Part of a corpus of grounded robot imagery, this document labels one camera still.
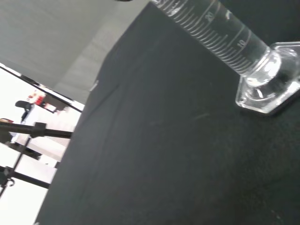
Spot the black cloth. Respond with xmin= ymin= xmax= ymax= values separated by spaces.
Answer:
xmin=35 ymin=0 xmax=300 ymax=225

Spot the black tripod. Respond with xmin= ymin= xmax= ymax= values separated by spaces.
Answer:
xmin=0 ymin=121 xmax=73 ymax=195

